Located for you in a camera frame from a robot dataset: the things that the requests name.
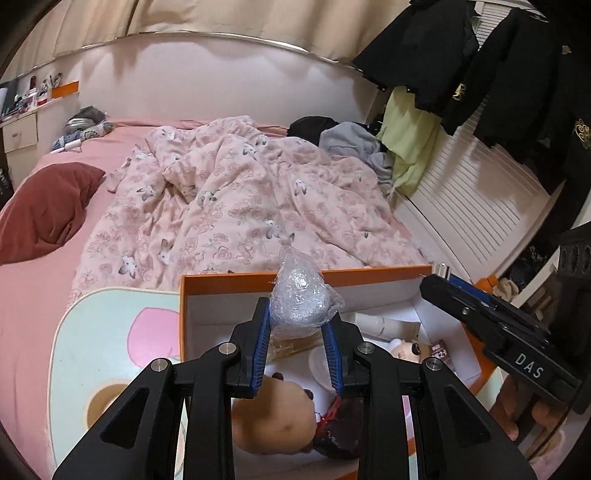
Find person right hand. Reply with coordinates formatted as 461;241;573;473
490;376;565;441

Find black garment on bed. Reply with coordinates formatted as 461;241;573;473
287;116;338;144

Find white slatted wardrobe door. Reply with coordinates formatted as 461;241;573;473
392;0;555;282

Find pink floral duvet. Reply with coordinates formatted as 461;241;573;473
70;116;424;299

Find orange box on cabinet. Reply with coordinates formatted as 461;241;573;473
51;81;79;99

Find small doll head figure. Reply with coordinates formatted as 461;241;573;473
387;339;431;364

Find dark red pillow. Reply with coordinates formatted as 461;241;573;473
1;162;105;265

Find orange cardboard storage box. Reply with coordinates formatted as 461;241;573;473
180;267;515;479

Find mint green lap table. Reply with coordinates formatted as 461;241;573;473
48;286;509;480

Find grey hoodie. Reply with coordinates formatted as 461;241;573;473
318;122;394;188

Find brown card box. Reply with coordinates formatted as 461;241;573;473
431;340;456;372

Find clear plastic bubble bag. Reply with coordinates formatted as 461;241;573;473
270;247;345;339

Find white bedside cabinet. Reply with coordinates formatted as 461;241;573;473
1;113;38;154

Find beige curtain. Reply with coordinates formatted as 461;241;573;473
11;0;408;73

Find lime green garment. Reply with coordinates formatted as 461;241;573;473
377;87;441;196

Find white cosmetic tube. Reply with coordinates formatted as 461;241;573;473
342;312;421;342

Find black hanging clothes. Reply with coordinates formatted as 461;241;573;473
353;1;590;192

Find beige plush doll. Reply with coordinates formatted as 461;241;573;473
231;372;363;461

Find striped clothes pile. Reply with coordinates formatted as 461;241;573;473
50;106;115;153

